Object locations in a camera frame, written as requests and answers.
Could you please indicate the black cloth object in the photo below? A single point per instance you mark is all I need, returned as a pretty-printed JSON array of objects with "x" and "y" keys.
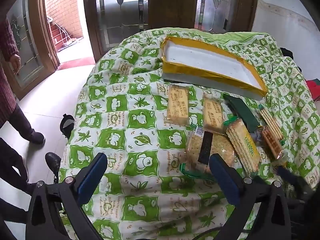
[{"x": 287, "y": 52}]

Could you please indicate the round cracker packet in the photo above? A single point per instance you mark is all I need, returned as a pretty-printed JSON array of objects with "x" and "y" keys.
[{"x": 222, "y": 150}]

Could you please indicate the yellow label cracker packet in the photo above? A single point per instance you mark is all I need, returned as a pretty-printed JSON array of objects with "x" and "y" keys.
[{"x": 241, "y": 142}]

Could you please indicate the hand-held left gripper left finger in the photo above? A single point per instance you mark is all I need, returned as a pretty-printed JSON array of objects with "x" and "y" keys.
[{"x": 91, "y": 177}]

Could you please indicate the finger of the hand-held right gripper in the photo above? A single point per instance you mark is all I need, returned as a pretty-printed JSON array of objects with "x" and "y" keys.
[{"x": 287, "y": 173}]

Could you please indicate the pale biscuit packet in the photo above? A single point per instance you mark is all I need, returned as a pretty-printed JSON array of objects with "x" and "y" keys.
[
  {"x": 212, "y": 116},
  {"x": 177, "y": 105}
]

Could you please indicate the person's dark trouser leg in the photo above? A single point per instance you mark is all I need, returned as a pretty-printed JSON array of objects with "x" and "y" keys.
[{"x": 12, "y": 165}]

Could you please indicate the white metal railing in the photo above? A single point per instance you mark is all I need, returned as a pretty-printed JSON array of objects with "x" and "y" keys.
[{"x": 60, "y": 30}]

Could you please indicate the brown biscuit packet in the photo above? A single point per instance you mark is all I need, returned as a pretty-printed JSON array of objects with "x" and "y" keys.
[{"x": 273, "y": 143}]

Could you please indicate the white foam tray yellow tape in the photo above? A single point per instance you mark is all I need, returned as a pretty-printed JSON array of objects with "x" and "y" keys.
[{"x": 207, "y": 60}]

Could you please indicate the stick biscuit packet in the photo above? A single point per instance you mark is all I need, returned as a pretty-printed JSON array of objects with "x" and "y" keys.
[{"x": 271, "y": 123}]

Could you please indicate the red cloth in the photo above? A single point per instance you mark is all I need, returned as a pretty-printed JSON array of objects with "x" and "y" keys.
[{"x": 314, "y": 86}]

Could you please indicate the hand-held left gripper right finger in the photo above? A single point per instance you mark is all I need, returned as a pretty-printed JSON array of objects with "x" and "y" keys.
[{"x": 223, "y": 180}]

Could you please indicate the small black object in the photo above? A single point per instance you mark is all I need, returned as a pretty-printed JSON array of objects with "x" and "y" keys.
[{"x": 67, "y": 125}]

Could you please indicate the person's black shoe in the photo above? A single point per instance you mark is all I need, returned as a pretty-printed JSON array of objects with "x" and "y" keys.
[{"x": 53, "y": 161}]

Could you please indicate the green white printed blanket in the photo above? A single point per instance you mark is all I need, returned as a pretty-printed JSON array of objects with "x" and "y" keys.
[{"x": 140, "y": 120}]

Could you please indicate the dark green snack packet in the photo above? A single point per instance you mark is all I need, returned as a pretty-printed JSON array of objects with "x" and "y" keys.
[{"x": 242, "y": 116}]

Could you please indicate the open wooden glass door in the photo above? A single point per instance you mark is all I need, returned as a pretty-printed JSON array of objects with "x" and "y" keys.
[{"x": 30, "y": 42}]

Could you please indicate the closed wooden glass door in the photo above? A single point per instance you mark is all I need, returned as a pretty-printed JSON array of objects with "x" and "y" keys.
[{"x": 162, "y": 5}]

